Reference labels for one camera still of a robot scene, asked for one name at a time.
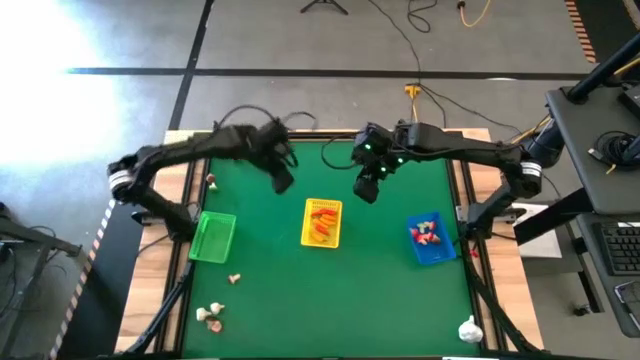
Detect green plastic basket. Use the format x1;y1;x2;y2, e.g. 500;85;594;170
188;210;238;265

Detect blue plastic basket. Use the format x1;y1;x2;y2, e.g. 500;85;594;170
406;211;458;266

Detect large white garlic bulb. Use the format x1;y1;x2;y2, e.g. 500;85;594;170
457;314;485;345

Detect yellow plastic basket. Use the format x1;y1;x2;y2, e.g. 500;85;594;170
300;197;344;249

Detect green table mat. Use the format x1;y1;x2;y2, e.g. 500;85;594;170
182;138;482;357

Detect black tripod legs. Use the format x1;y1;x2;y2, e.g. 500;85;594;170
299;0;350;16

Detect dark pole with round base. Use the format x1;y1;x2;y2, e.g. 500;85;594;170
519;118;566;169

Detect black desk crossbar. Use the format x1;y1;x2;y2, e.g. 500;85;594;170
513;187;596;246

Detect black diagonal support strut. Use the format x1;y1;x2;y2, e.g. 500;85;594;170
122;259;196;357
464;254;546;355

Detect black desk top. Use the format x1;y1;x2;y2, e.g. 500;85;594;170
544;82;640;216

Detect black floor mat striped edge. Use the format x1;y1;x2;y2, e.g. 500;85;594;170
564;0;640;65
49;157;161;360

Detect black metal stand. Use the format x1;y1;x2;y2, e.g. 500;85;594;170
0;202;84;360

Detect black device on desk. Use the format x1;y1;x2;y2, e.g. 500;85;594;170
618;83;640;120

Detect black keyboard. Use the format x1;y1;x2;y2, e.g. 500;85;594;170
593;222;640;277

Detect black keyboard tray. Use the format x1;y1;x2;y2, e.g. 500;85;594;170
574;212;640;339

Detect black handheld device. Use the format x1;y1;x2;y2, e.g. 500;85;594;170
613;279;640;306

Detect black aluminium table frame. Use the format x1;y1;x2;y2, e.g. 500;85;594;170
130;130;527;359

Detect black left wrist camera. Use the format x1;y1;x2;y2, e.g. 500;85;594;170
269;164;296;196

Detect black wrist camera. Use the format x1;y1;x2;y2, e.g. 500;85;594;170
269;164;296;196
352;169;382;205

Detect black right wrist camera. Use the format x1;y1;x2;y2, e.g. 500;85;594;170
352;169;382;205

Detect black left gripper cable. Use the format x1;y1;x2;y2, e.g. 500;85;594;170
214;103;319;132

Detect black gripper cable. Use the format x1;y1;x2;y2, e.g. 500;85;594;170
319;133;362;171
214;103;319;132

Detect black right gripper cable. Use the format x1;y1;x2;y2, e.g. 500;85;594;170
319;133;362;171

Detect thin black floor cable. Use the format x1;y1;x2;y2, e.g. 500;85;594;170
419;83;524;136

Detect long black floor cable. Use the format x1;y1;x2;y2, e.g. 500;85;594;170
367;0;424;87

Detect looped black floor cable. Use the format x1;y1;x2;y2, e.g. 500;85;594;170
406;0;440;35

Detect yellow cable by desk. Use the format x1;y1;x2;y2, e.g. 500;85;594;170
494;113;551;161

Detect yellow floor cable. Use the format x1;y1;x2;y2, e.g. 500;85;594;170
458;0;494;29

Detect black cable bundle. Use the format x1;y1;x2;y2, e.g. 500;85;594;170
587;130;640;175

